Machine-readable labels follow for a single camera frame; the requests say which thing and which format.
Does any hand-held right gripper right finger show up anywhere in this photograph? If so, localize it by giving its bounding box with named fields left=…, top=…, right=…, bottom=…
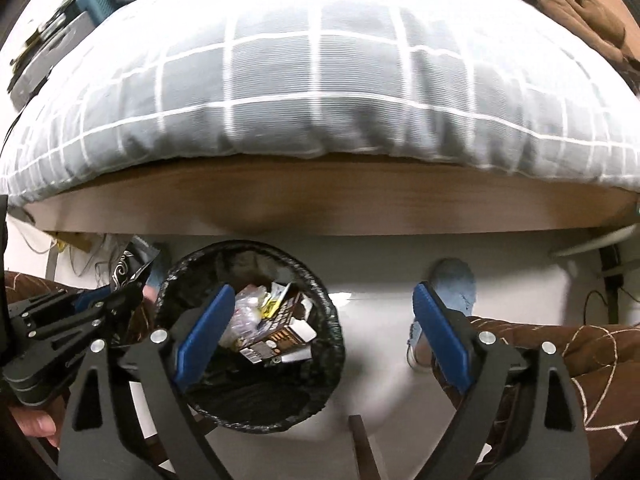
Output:
left=412, top=281, right=593, bottom=480

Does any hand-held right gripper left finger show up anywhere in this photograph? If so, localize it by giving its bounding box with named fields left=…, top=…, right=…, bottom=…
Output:
left=59, top=282, right=237, bottom=480

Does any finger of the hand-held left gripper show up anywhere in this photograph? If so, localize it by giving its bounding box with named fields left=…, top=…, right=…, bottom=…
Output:
left=6, top=285, right=116, bottom=332
left=24, top=281, right=147, bottom=362

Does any black printed packet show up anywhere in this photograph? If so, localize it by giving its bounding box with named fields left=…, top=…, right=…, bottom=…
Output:
left=107, top=236, right=163, bottom=293

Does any brown cookie box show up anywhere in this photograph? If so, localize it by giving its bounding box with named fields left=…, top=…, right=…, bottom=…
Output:
left=240, top=295, right=318, bottom=361

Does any trash bin with black liner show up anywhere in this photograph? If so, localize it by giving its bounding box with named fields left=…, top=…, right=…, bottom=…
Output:
left=154, top=240, right=346, bottom=433

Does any person's left hand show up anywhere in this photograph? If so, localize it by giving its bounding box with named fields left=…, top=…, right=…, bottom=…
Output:
left=11, top=391, right=67, bottom=449

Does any blue fuzzy slipper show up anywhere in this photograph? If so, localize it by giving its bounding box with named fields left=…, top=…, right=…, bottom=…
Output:
left=407, top=258, right=477, bottom=368

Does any person's left leg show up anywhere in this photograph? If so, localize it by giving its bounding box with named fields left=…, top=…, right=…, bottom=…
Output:
left=0, top=270, right=156, bottom=361

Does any dark wooden bar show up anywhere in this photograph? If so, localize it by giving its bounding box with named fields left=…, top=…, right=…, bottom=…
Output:
left=349, top=415, right=388, bottom=480

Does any grey suitcase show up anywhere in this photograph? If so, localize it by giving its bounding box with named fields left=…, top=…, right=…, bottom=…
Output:
left=7, top=10, right=96, bottom=111

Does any bed with grey checked sheet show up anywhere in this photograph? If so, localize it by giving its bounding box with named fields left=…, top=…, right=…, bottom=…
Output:
left=0, top=0, right=640, bottom=238

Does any teal plastic crate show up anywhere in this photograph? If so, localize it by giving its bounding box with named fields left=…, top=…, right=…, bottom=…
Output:
left=75, top=0, right=113, bottom=26

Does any wooden headboard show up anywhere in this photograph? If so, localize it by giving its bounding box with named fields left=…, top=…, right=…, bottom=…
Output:
left=585, top=0, right=640, bottom=41

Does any black floor cable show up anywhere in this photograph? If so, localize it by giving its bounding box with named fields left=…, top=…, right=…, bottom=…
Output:
left=584, top=287, right=623, bottom=323

